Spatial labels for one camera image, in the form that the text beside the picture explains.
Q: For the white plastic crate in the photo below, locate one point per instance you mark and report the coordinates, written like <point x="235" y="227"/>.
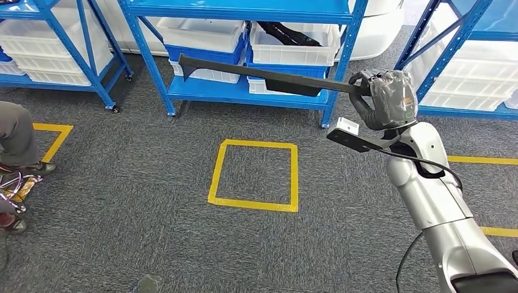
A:
<point x="465" y="97"/>
<point x="56" y="77"/>
<point x="206" y="75"/>
<point x="198" y="34"/>
<point x="477" y="64"/>
<point x="48" y="64"/>
<point x="255" y="85"/>
<point x="10" y="68"/>
<point x="40" y="38"/>
<point x="291" y="54"/>

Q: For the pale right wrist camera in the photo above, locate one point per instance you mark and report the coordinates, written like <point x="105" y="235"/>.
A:
<point x="344" y="126"/>

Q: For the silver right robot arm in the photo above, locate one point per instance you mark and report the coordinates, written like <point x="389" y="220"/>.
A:
<point x="429" y="194"/>

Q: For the long black plastic part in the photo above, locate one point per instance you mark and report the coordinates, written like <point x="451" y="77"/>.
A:
<point x="242" y="70"/>

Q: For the black stool with chrome base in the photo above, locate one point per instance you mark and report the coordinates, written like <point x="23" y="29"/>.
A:
<point x="18" y="176"/>

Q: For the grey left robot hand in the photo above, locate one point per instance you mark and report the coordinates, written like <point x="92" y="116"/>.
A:
<point x="146" y="285"/>

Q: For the person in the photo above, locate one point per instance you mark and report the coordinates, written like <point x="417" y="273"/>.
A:
<point x="16" y="133"/>

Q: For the yellow floor tape square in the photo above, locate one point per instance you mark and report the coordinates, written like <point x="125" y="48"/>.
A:
<point x="485" y="160"/>
<point x="259" y="144"/>
<point x="52" y="127"/>

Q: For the blue metal shelf rack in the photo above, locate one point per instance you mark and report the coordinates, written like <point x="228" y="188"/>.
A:
<point x="465" y="113"/>
<point x="77" y="52"/>
<point x="242" y="8"/>

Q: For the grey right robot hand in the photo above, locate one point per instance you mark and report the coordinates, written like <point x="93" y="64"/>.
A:
<point x="388" y="101"/>

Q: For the black rounded object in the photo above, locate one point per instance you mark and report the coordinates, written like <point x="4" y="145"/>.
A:
<point x="515" y="257"/>

